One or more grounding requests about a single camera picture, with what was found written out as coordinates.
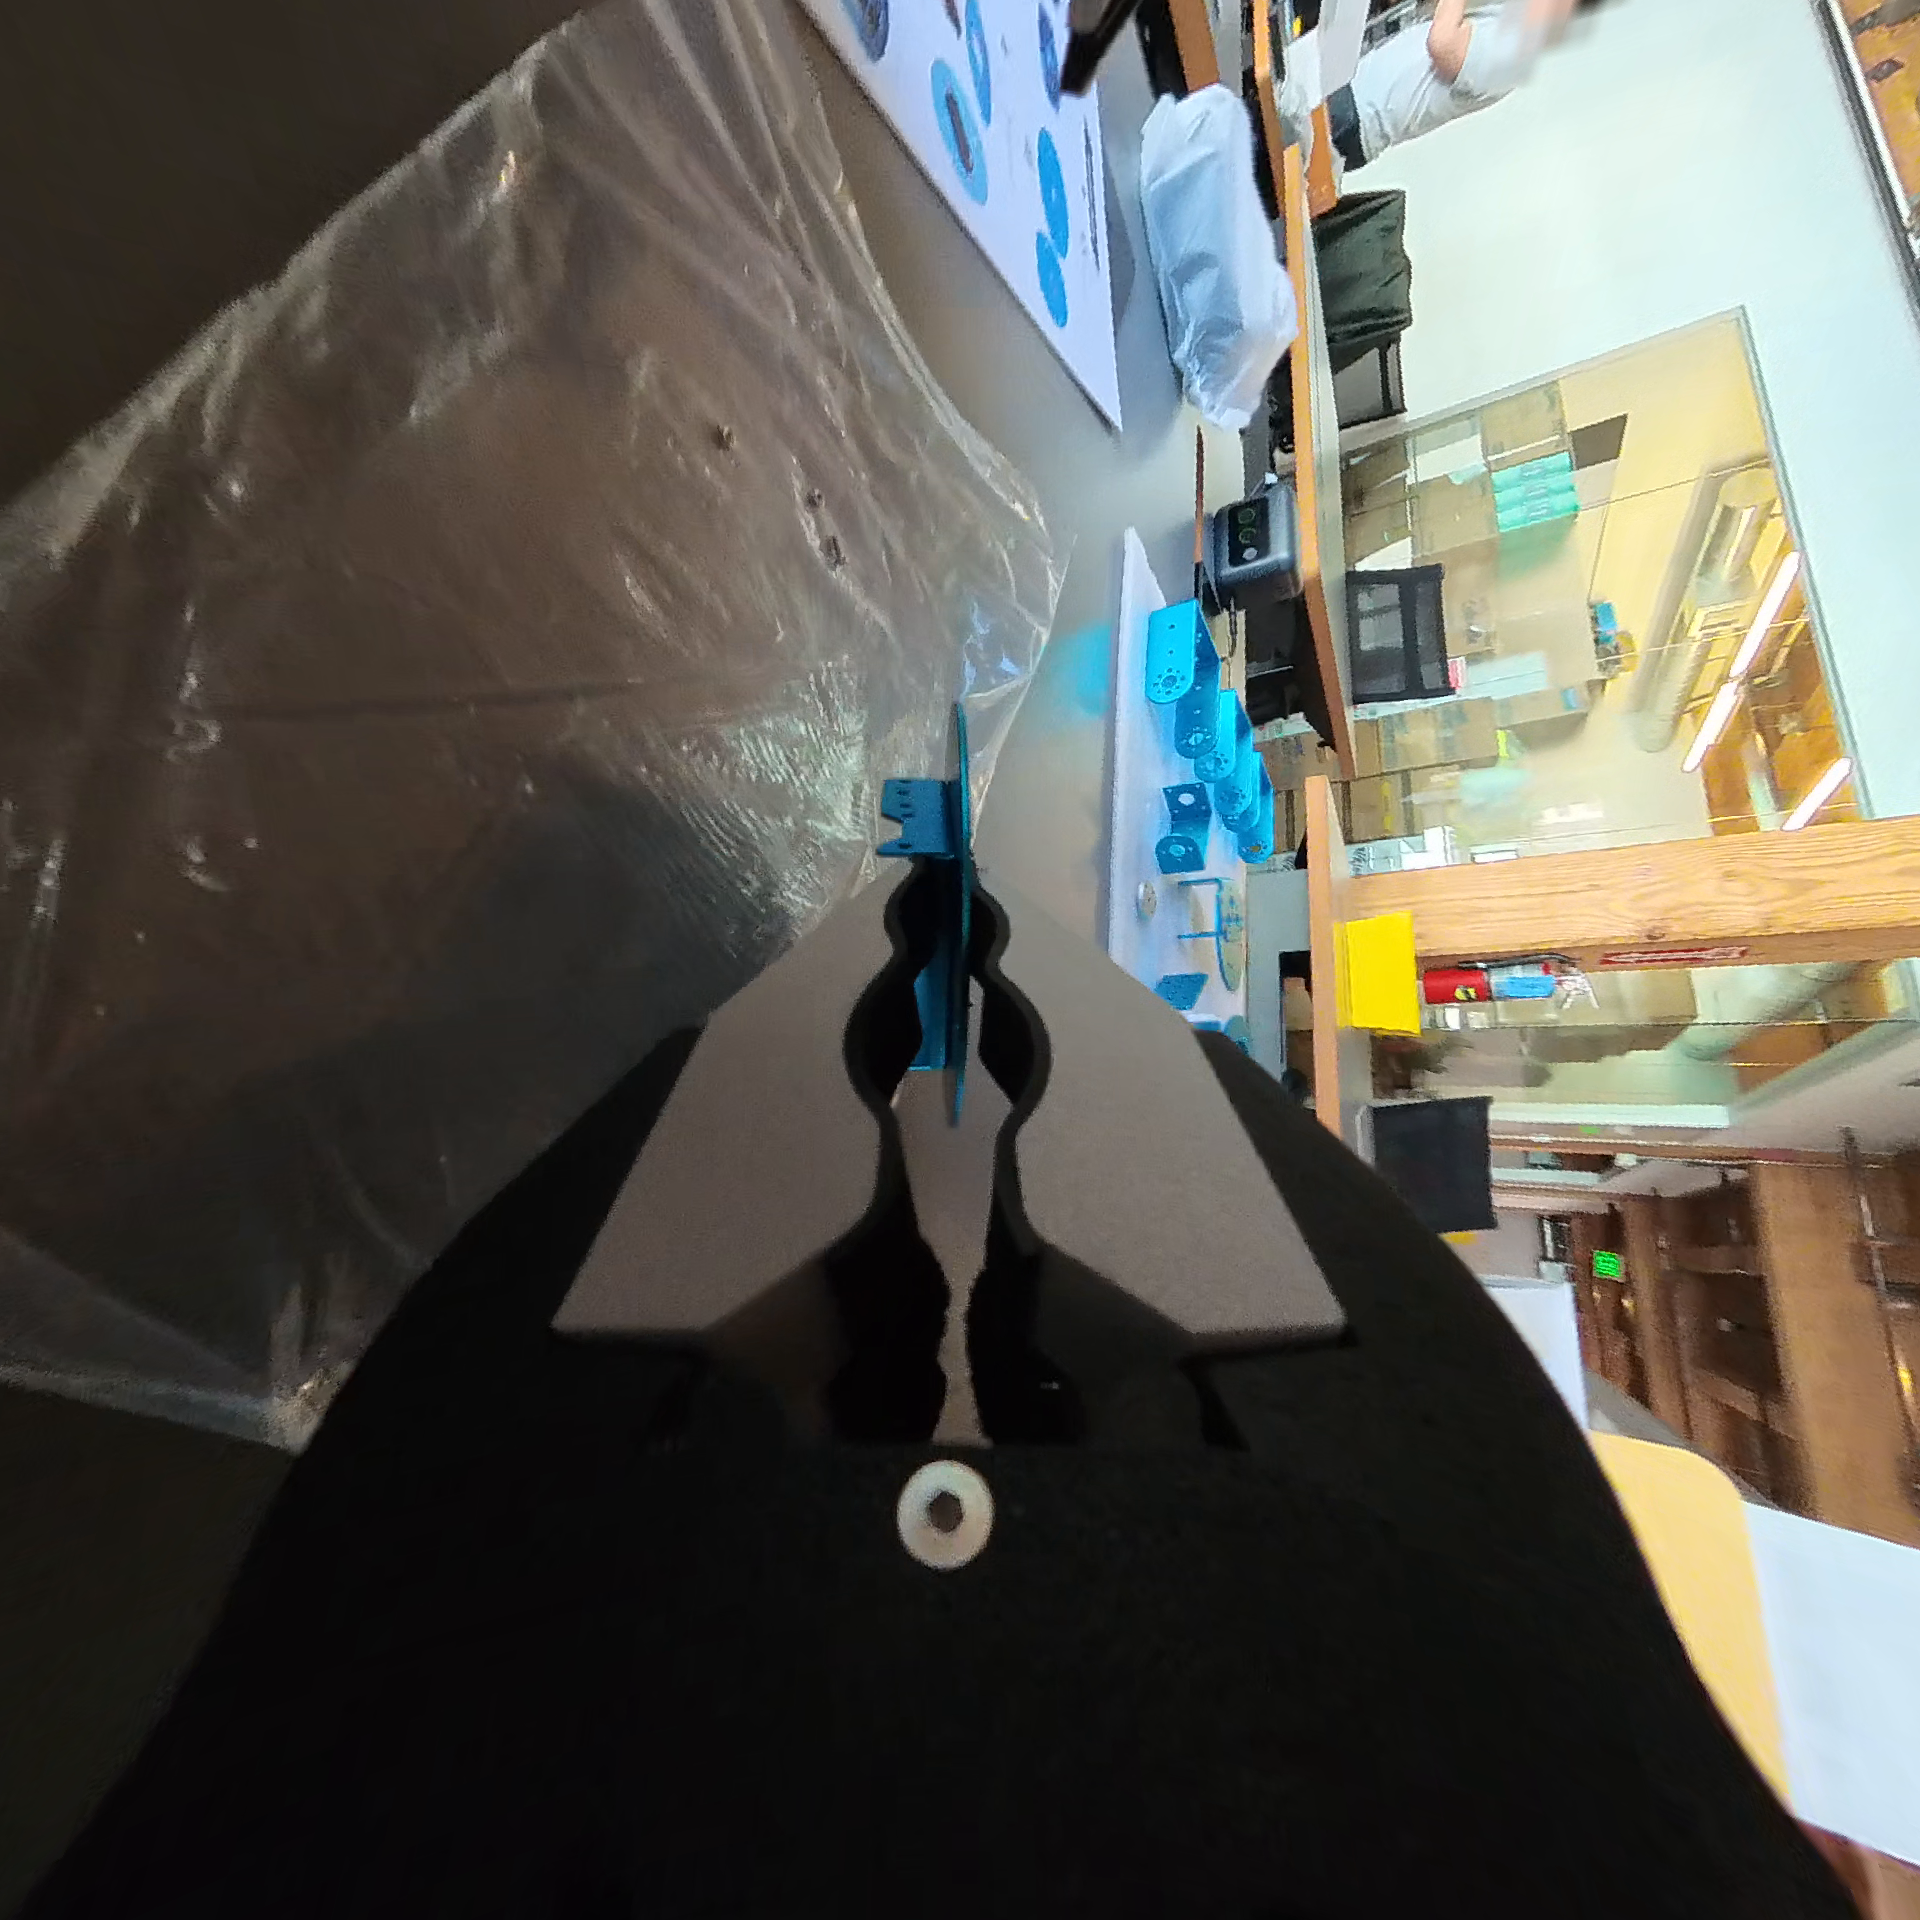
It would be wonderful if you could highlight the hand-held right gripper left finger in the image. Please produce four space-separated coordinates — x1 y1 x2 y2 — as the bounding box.
548 876 954 1450

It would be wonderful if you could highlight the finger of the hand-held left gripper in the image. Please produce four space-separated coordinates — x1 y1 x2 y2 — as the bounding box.
1056 0 1141 92

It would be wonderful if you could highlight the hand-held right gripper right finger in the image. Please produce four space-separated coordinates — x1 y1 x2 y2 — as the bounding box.
960 885 1348 1450

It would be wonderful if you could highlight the blue round plate with bracket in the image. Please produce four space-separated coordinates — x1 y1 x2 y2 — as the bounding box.
873 703 1009 1129

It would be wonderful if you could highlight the orange-edged background desk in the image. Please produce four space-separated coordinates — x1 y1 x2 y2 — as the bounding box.
1301 777 1373 1134
1274 143 1364 782

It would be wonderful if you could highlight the crumpled white plastic bag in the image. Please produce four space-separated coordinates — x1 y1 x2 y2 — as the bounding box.
1135 82 1301 433

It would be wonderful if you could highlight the teal plate on thin posts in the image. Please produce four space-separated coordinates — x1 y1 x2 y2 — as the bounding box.
1176 882 1249 992

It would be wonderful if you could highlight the yellow bin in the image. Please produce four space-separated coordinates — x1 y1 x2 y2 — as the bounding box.
1332 913 1422 1035

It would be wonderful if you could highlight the instruction booklet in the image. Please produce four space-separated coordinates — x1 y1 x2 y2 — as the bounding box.
793 0 1128 433

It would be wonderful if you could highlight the red fire extinguisher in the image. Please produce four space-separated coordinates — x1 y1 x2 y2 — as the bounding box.
1422 960 1591 1010

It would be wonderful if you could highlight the black mesh chair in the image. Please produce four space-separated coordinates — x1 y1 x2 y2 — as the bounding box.
1307 186 1416 433

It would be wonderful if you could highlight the white foam sheet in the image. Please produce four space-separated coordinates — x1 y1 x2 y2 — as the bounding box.
1102 524 1277 1052

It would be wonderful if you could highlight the small grey power unit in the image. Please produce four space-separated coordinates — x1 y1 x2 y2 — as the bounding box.
1203 483 1307 606

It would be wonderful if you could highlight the black mesh crate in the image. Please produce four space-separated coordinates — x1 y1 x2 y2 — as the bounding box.
1342 563 1458 709

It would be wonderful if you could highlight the clear plastic bag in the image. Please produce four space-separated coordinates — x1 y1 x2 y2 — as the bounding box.
0 0 1073 1450

